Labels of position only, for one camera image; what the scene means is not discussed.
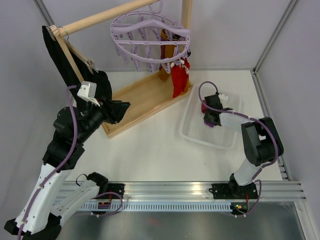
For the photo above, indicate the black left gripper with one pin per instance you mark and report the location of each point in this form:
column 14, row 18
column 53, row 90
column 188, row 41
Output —
column 114, row 110

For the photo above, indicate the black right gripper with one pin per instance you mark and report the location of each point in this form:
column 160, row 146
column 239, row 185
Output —
column 206, row 117

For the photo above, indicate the aluminium mounting rail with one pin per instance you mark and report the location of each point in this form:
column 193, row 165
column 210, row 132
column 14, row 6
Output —
column 176, row 191

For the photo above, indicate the maroon purple striped sock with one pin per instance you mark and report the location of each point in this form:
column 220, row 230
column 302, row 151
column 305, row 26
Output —
column 164, row 50

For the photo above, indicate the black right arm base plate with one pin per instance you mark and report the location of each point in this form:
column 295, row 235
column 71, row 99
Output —
column 224, row 191

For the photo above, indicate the mustard sock brown cuff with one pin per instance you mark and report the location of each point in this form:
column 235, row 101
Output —
column 172, row 36

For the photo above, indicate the white slotted cable duct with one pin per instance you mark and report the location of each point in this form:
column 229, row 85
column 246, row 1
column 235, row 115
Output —
column 144, row 206

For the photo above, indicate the wooden clip hanger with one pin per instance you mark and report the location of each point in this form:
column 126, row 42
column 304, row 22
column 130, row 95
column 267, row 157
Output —
column 68, row 49

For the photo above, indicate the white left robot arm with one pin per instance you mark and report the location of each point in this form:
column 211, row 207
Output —
column 41, row 219

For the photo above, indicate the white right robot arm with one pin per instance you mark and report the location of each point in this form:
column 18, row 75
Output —
column 261, row 143

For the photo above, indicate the red sock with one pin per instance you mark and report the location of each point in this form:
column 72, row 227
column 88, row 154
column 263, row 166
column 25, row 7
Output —
column 179, row 80
column 186, row 67

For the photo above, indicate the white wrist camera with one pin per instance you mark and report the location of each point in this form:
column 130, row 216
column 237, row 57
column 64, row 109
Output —
column 223, row 97
column 87, row 92

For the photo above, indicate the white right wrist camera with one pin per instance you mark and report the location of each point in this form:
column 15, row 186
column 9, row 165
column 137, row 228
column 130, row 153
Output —
column 223, row 97

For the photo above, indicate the purple round clip hanger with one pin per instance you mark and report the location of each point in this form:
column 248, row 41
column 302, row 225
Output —
column 137, row 38

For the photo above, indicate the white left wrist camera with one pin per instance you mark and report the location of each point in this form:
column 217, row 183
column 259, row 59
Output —
column 87, row 92

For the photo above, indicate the wooden clothes rack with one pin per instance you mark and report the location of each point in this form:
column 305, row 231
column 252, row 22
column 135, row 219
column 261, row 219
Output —
column 150, row 94

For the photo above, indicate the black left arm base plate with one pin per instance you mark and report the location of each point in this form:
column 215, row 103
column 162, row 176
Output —
column 116, row 190

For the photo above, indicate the mustard yellow sock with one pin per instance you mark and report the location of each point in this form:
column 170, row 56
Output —
column 163, row 75

